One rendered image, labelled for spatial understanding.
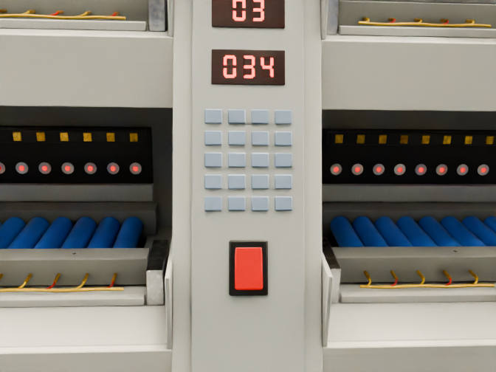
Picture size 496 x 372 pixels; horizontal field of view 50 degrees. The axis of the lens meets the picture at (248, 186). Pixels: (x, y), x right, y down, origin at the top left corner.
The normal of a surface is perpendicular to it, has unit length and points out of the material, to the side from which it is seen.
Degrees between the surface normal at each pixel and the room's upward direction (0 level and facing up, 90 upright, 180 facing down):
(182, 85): 90
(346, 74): 111
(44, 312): 21
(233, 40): 90
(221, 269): 90
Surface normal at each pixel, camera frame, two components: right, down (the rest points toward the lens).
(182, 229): 0.07, -0.03
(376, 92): 0.06, 0.33
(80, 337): 0.02, -0.94
